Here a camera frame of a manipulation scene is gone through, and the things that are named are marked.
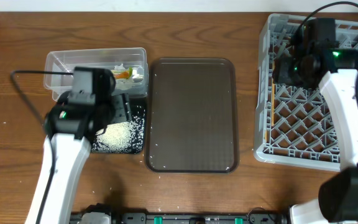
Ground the yellow snack wrapper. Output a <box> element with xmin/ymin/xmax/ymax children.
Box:
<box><xmin>111</xmin><ymin>67</ymin><xmax>133</xmax><ymax>79</ymax></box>

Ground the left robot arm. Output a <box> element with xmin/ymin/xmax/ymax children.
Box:
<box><xmin>25</xmin><ymin>94</ymin><xmax>131</xmax><ymax>223</ymax></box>

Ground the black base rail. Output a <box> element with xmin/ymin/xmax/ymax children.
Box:
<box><xmin>69</xmin><ymin>210</ymin><xmax>290</xmax><ymax>224</ymax></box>

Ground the white tissue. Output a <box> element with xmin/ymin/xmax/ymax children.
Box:
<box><xmin>113</xmin><ymin>63</ymin><xmax>144</xmax><ymax>90</ymax></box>

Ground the brown serving tray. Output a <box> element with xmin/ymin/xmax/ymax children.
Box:
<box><xmin>145</xmin><ymin>58</ymin><xmax>239</xmax><ymax>174</ymax></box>

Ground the black waste tray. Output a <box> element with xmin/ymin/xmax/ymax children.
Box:
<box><xmin>90</xmin><ymin>96</ymin><xmax>147</xmax><ymax>155</ymax></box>

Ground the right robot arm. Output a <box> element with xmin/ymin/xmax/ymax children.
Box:
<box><xmin>273</xmin><ymin>49</ymin><xmax>358</xmax><ymax>223</ymax></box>

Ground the white rice pile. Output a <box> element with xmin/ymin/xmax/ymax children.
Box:
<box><xmin>91</xmin><ymin>104</ymin><xmax>145</xmax><ymax>154</ymax></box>

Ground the clear plastic bin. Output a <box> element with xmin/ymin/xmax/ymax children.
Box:
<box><xmin>44</xmin><ymin>47</ymin><xmax>149</xmax><ymax>101</ymax></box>

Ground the grey dishwasher rack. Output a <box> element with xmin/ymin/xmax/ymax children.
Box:
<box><xmin>253</xmin><ymin>13</ymin><xmax>358</xmax><ymax>172</ymax></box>

